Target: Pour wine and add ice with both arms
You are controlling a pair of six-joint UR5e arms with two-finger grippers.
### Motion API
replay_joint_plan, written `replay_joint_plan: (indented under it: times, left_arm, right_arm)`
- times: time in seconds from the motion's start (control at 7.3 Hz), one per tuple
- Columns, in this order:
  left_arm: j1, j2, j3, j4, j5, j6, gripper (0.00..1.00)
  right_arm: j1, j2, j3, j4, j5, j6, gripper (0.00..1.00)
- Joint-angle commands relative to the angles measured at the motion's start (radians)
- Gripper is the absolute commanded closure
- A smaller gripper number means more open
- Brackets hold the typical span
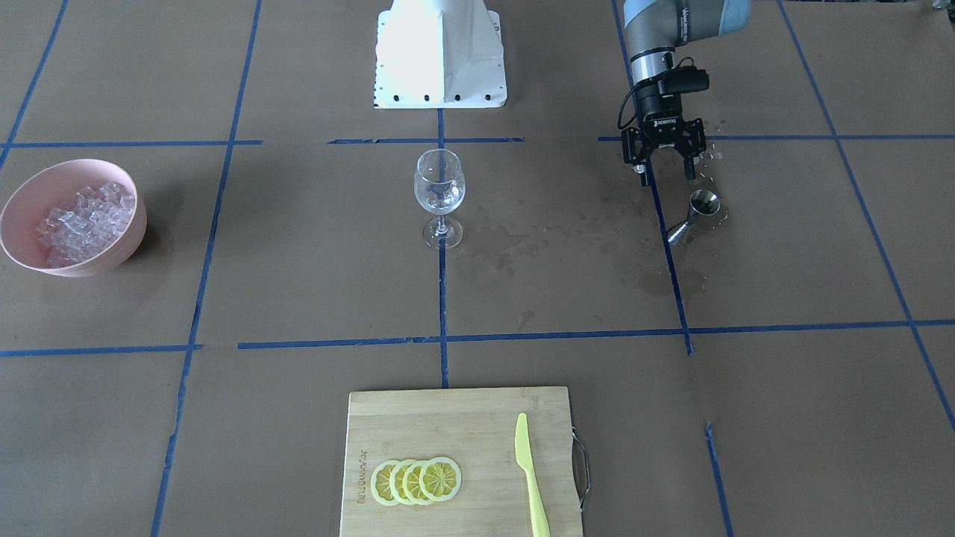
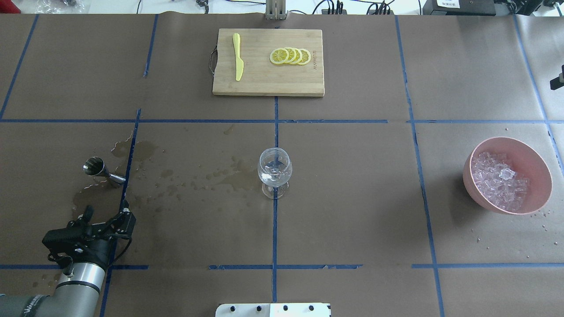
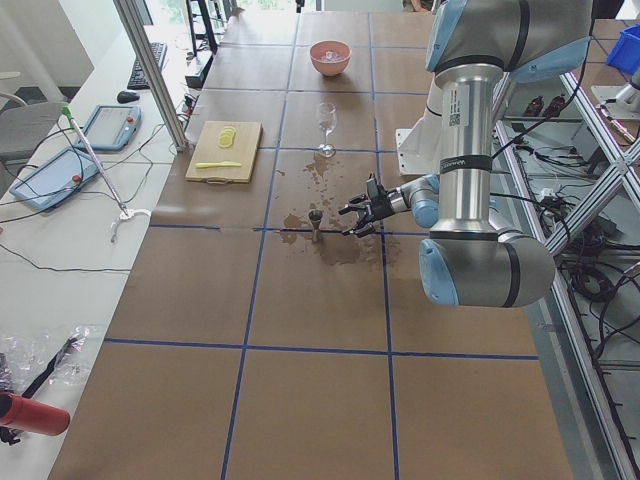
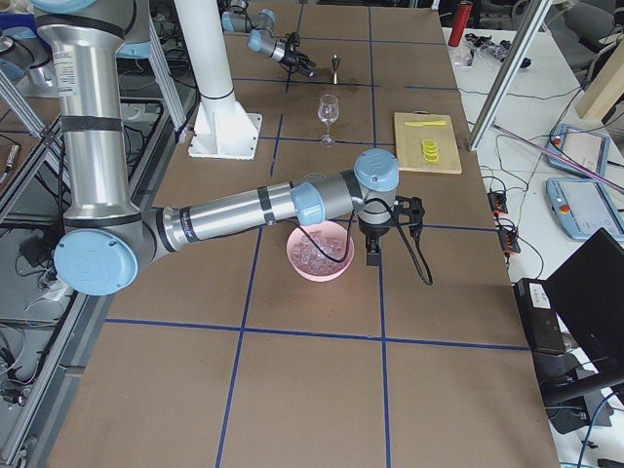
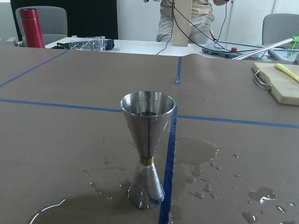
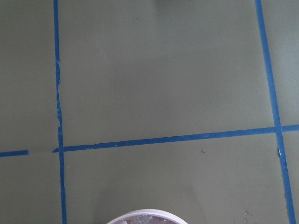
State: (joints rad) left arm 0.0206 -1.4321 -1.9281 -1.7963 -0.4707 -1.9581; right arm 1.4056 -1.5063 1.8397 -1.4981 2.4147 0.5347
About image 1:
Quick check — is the pink plastic bowl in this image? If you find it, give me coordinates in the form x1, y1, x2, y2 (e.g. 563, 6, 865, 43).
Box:
2, 159, 147, 277

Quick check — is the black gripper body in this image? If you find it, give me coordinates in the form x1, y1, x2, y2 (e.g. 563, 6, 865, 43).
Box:
621, 81, 706, 166

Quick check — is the pile of ice cubes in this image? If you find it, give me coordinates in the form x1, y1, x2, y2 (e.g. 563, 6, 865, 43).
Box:
35, 181, 137, 268

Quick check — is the clear wine glass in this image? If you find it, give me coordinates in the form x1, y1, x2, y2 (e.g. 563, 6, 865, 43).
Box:
413, 148, 466, 249

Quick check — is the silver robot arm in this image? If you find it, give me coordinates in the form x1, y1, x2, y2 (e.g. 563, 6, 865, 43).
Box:
617, 1, 751, 187

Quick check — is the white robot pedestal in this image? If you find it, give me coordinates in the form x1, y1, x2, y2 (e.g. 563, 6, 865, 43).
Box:
373, 1, 508, 110

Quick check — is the bamboo cutting board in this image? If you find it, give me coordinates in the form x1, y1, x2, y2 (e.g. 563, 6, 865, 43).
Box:
339, 386, 583, 536

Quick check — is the lemon slice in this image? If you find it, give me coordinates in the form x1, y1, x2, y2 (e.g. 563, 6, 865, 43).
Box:
372, 459, 400, 506
419, 456, 463, 502
402, 461, 433, 506
389, 459, 417, 506

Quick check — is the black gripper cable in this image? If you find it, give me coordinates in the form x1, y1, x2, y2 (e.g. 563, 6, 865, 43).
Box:
617, 82, 641, 134

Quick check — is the yellow plastic knife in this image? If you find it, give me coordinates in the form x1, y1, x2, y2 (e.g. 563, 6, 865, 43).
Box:
514, 412, 551, 536

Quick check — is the steel cocktail jigger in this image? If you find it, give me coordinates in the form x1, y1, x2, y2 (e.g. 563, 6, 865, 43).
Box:
666, 188, 721, 247

